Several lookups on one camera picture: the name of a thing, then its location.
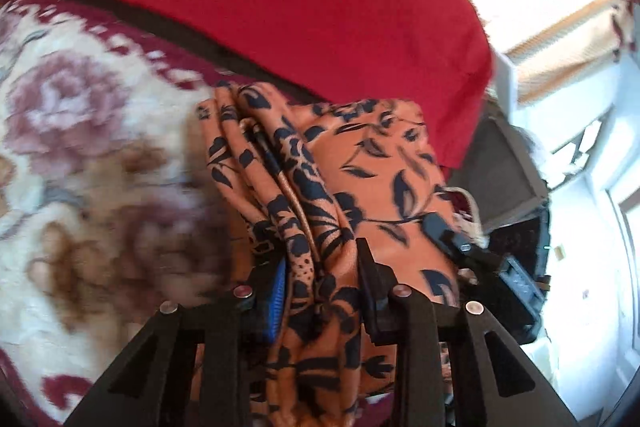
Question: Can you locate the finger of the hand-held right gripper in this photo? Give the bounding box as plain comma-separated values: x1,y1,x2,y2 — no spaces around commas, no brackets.
423,212,504,271

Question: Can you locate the orange floral garment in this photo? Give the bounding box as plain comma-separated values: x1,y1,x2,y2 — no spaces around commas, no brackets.
197,82,463,427

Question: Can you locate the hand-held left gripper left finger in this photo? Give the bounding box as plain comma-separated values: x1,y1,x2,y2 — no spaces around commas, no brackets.
65,257,291,427

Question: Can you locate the dark grey box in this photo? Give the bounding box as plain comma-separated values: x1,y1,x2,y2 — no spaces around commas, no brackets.
447,111,551,230

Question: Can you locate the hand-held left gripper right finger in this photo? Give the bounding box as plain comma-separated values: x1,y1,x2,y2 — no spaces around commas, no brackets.
356,238,576,427

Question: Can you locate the floral plush blanket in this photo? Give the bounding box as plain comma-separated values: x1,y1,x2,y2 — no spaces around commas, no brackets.
0,0,483,425

